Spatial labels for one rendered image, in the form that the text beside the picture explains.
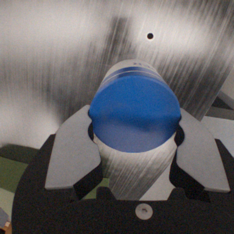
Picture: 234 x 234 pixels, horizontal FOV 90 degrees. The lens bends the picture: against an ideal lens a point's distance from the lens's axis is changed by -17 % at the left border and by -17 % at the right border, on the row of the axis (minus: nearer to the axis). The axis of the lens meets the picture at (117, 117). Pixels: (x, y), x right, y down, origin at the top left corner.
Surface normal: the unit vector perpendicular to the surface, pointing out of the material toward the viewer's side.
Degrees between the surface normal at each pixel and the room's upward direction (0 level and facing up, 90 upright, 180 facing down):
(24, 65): 0
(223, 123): 0
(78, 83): 0
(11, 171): 90
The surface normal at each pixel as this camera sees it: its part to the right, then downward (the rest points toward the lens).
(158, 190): -0.06, 0.53
